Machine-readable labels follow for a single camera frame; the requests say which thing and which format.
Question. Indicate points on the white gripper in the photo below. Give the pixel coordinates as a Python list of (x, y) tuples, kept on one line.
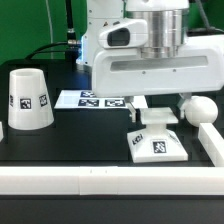
[(121, 69)]

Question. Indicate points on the white marker sheet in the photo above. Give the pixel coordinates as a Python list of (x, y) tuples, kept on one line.
[(86, 99)]

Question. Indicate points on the white front fence bar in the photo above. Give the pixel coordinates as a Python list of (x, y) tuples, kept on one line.
[(111, 181)]

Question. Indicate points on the white fence bar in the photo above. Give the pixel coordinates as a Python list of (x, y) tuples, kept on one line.
[(212, 142), (111, 181), (1, 132)]

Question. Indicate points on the white right fence bar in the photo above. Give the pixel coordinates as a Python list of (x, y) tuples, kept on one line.
[(212, 142)]

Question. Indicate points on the white left fence bar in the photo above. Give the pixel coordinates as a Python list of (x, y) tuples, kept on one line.
[(1, 132)]

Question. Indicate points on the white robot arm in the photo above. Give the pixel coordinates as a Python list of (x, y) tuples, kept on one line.
[(166, 19)]

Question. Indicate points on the white lamp shade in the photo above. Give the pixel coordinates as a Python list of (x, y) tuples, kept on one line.
[(29, 104)]

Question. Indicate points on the white lamp base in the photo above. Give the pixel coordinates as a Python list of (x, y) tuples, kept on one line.
[(155, 143)]

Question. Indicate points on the white lamp bulb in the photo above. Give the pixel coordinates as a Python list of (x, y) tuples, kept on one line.
[(201, 109)]

